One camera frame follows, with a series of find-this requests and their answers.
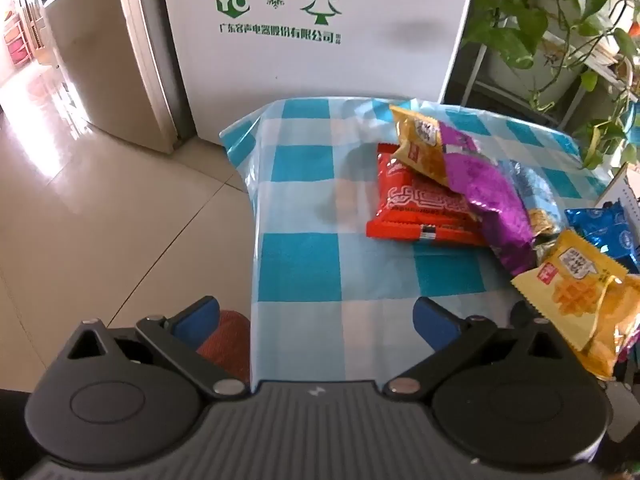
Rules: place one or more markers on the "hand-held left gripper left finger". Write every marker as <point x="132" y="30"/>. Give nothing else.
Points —
<point x="192" y="325"/>

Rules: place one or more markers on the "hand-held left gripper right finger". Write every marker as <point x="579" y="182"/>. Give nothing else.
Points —
<point x="435" y="325"/>

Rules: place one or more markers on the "purple snack packet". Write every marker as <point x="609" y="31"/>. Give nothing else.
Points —
<point x="485" y="190"/>

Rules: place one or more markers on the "white cardboard box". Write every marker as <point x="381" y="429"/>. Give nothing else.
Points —
<point x="625" y="190"/>

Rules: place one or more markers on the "red woven stool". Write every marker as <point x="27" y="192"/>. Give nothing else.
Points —
<point x="230" y="345"/>

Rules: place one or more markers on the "red snack packet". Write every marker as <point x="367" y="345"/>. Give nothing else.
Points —
<point x="420" y="210"/>

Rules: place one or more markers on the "blue white checked tablecloth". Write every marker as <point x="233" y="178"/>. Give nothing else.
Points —
<point x="300" y="270"/>

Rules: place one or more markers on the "yellow waffle snack packet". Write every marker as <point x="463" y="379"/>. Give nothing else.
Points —
<point x="417" y="150"/>
<point x="575" y="300"/>

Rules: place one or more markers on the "gold foil snack packet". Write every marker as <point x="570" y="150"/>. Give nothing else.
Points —
<point x="542" y="221"/>

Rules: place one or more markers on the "light blue snack packet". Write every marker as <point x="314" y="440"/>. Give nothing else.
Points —
<point x="530" y="185"/>

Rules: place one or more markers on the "white plant rack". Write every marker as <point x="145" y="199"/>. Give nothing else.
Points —
<point x="475" y="75"/>

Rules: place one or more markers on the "white plant pot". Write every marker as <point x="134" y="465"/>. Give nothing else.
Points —
<point x="540" y="75"/>

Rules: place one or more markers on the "white refrigerator green tree print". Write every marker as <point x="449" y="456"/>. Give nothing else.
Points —
<point x="300" y="70"/>

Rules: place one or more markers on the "silver refrigerator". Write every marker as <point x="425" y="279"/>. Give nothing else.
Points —
<point x="90" y="60"/>

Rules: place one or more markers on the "green pothos plant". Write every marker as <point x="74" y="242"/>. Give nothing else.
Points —
<point x="505" y="25"/>

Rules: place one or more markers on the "storage rack coloured bins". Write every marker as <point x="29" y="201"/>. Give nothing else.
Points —
<point x="17" y="45"/>

